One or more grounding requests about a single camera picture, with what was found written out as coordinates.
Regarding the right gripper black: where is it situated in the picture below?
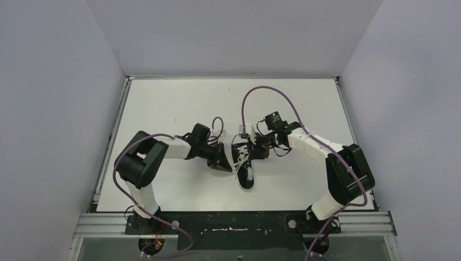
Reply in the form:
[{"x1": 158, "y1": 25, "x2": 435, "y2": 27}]
[{"x1": 248, "y1": 130, "x2": 279, "y2": 160}]

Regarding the black white canvas sneaker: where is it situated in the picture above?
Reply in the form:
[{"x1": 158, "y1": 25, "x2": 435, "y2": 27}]
[{"x1": 230, "y1": 135, "x2": 254, "y2": 190}]

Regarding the white shoelace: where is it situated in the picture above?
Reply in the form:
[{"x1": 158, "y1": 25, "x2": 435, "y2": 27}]
[{"x1": 232, "y1": 142, "x2": 254, "y2": 182}]

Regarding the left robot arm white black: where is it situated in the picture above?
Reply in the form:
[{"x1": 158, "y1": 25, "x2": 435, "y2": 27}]
[{"x1": 114, "y1": 123, "x2": 232, "y2": 233}]

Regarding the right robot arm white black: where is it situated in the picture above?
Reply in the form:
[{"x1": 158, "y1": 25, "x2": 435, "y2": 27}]
[{"x1": 239, "y1": 111, "x2": 376, "y2": 232}]

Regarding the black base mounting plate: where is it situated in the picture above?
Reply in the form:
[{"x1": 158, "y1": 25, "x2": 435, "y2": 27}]
[{"x1": 124, "y1": 210, "x2": 341, "y2": 254}]

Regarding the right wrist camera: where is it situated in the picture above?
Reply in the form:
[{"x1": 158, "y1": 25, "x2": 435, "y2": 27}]
[{"x1": 238, "y1": 123, "x2": 256, "y2": 144}]

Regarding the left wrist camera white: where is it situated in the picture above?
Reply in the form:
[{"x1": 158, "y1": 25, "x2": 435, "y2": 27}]
[{"x1": 211, "y1": 129, "x2": 227, "y2": 139}]

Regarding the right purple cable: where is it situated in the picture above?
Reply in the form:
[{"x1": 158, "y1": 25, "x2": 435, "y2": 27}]
[{"x1": 241, "y1": 86, "x2": 368, "y2": 261}]

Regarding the aluminium frame rail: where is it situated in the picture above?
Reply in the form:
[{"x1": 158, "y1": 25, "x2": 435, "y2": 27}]
[{"x1": 73, "y1": 212, "x2": 397, "y2": 238}]

